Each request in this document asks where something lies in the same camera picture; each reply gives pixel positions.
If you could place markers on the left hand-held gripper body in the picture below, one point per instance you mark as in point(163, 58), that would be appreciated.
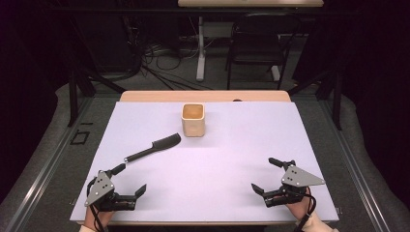
point(102, 190)

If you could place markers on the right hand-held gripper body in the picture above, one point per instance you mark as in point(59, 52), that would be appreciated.
point(295, 179)

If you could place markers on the black comb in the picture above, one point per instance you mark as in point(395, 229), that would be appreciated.
point(161, 144)

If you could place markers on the square wooden cup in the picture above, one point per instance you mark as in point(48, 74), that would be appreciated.
point(193, 125)

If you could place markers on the person's right hand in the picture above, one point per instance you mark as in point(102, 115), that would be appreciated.
point(299, 208)

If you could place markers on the person's left hand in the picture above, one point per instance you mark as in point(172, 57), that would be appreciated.
point(96, 219)

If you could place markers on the white table mat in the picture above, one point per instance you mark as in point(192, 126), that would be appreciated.
point(209, 177)

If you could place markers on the black metal stand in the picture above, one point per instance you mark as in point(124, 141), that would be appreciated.
point(73, 96)
point(336, 100)

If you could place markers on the wooden table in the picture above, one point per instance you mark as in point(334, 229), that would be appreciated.
point(193, 96)

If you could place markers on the black folding chair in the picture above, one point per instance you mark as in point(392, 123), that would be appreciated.
point(257, 48)

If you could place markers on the black horizontal bar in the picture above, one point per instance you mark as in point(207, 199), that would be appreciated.
point(129, 11)

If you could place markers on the white-legged desk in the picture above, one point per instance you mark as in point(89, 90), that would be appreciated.
point(251, 2)

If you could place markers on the metal floor rail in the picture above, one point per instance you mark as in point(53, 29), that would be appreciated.
point(357, 174)
point(42, 170)

